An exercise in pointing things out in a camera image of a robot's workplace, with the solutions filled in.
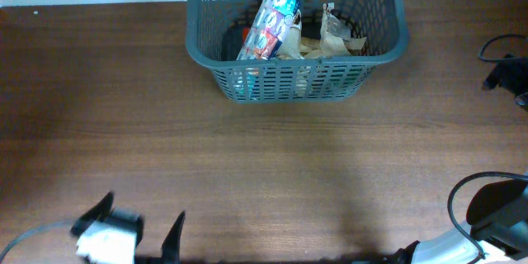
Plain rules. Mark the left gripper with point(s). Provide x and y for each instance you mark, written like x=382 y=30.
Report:
x=168 y=254

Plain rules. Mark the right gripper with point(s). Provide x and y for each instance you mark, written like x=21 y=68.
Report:
x=511 y=81

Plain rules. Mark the grey plastic shopping basket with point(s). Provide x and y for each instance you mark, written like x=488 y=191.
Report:
x=214 y=36

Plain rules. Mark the green lid spice jar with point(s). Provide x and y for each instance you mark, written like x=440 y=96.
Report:
x=343 y=77

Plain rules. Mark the brown clear snack bag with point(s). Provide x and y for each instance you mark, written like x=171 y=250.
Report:
x=336 y=38

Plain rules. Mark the red spaghetti package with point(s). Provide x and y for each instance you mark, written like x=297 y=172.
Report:
x=259 y=44

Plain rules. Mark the Kleenex tissue multipack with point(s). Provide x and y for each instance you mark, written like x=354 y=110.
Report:
x=275 y=16

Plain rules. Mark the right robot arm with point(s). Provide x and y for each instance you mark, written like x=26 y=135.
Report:
x=495 y=228

